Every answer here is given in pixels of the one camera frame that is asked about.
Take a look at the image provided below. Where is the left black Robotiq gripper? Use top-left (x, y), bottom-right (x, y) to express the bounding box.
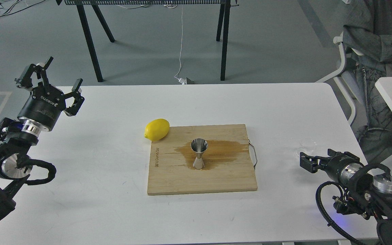
top-left (15, 57), bottom-right (85, 131)

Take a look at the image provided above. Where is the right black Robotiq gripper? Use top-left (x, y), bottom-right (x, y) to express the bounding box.
top-left (299, 148), bottom-right (363, 186)

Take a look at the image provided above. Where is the steel double jigger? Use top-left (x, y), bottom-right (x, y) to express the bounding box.
top-left (190, 138), bottom-right (208, 169)

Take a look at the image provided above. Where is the small clear glass beaker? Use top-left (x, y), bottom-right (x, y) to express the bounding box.
top-left (295, 137), bottom-right (317, 157)

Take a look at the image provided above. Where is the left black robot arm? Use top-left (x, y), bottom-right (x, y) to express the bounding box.
top-left (0, 57), bottom-right (84, 220)

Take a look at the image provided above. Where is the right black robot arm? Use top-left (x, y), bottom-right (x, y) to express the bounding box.
top-left (299, 149), bottom-right (392, 245)

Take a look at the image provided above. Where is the white office chair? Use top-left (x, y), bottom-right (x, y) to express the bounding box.
top-left (317, 32), bottom-right (365, 125)

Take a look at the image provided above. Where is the bamboo cutting board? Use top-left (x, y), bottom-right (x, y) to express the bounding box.
top-left (147, 124), bottom-right (257, 196)

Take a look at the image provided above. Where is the yellow lemon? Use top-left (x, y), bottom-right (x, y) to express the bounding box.
top-left (144, 118), bottom-right (170, 142)

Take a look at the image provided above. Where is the white power adapter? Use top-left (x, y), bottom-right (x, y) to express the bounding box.
top-left (178, 78), bottom-right (195, 85)

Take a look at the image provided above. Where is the person in grey jacket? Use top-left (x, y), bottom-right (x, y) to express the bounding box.
top-left (343, 0), bottom-right (392, 164)

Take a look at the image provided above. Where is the black metal frame table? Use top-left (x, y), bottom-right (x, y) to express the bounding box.
top-left (56, 0), bottom-right (240, 83)

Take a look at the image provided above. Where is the white hanging cable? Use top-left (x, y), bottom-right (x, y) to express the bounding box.
top-left (174, 4), bottom-right (184, 81)

